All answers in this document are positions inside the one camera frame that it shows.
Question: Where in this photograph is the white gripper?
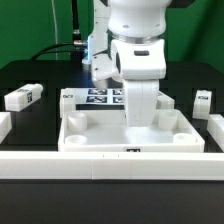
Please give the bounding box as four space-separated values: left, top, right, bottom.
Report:
111 39 166 127

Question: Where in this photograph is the white desk top tray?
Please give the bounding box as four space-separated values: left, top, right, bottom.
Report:
58 109 205 153

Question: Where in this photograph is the printed fiducial marker sheet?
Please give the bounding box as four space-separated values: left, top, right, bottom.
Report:
74 88 123 105

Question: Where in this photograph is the white right obstacle block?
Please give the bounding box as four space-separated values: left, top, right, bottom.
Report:
207 114 224 152

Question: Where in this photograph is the white obstacle block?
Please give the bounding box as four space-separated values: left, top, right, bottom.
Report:
0 112 12 144
207 114 224 152

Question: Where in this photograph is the white front obstacle bar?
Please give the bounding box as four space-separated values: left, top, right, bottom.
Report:
0 151 224 181

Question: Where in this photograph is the white left obstacle block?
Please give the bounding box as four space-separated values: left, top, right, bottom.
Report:
0 112 12 144

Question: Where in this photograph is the black thick cable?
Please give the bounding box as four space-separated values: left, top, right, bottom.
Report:
29 0 88 62

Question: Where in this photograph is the thin white cable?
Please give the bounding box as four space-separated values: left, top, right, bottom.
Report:
51 0 59 61

